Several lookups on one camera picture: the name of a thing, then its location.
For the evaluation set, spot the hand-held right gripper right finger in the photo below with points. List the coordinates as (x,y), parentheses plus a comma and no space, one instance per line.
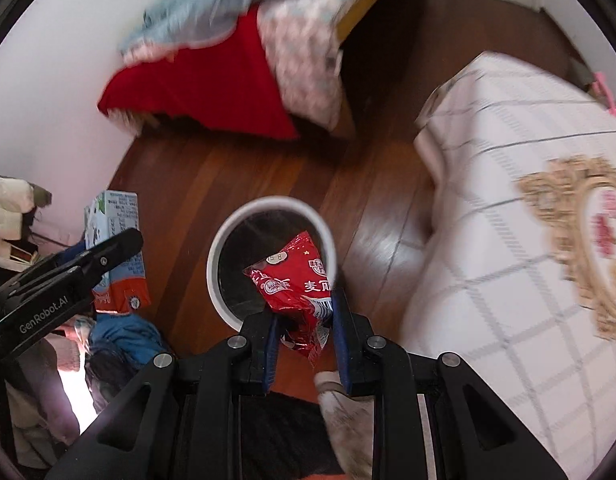
(343,345)

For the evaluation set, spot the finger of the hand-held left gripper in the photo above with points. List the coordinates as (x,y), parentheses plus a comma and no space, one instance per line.
(115,250)

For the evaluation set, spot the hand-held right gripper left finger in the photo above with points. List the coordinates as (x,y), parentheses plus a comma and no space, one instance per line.
(271,355)

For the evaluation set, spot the blue and orange milk carton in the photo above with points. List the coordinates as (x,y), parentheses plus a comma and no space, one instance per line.
(115,215)

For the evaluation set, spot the red snack packet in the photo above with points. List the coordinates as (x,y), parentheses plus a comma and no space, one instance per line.
(300,287)

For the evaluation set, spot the white round bin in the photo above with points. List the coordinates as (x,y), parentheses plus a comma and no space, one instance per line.
(227,240)

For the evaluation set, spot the person's left forearm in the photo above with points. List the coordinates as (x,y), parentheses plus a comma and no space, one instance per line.
(55,360)

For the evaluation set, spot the person's grey shoe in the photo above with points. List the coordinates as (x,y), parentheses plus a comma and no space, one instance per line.
(350,425)

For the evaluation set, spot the person's dark trouser leg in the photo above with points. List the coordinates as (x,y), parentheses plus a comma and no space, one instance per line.
(283,435)

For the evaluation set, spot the cream bag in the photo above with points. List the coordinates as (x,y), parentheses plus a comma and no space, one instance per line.
(10,205)

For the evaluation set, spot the red blanket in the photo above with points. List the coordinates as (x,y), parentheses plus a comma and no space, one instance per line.
(202,80)

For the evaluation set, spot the white checked bed blanket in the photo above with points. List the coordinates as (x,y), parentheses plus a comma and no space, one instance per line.
(493,210)

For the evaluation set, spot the pink floral quilt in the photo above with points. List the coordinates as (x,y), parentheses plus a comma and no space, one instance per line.
(308,45)

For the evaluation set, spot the pink plastic object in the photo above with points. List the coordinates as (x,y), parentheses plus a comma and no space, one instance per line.
(610,97)

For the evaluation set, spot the yellow wooden bed frame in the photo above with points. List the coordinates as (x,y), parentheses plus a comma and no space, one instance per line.
(368,2)

